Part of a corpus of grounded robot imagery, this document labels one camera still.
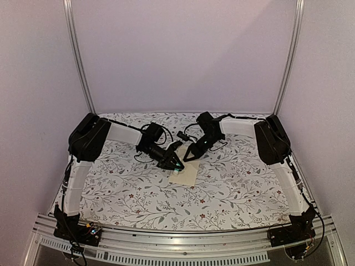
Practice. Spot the front aluminium rail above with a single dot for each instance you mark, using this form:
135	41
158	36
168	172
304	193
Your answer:
132	246

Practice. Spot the green white glue stick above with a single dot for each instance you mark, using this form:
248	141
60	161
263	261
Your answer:
177	169

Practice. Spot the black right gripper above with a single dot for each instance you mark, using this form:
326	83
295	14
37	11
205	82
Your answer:
197	153

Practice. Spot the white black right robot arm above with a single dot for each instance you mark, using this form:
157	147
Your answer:
274	150

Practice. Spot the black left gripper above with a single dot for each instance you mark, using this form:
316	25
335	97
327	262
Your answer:
170	165

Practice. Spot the cream paper envelope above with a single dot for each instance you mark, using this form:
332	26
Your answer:
187	176

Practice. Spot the right aluminium frame post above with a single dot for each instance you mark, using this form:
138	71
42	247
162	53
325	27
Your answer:
296	29

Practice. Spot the left aluminium frame post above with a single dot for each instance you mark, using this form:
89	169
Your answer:
69	17

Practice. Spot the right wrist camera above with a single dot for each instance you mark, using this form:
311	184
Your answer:
185	137

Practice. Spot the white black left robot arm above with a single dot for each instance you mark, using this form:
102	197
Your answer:
86	143

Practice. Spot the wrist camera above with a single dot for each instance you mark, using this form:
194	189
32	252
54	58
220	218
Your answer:
174	145
185	137

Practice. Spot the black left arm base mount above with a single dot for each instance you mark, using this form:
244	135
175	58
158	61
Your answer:
68	228

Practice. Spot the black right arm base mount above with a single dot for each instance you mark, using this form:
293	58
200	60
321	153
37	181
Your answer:
300	229

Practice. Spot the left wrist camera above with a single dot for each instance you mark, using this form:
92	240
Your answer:
174	145

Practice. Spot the aluminium frame post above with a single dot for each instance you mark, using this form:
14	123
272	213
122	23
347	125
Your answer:
69	17
296	29

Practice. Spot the floral patterned table mat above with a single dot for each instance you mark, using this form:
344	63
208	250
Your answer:
234	189

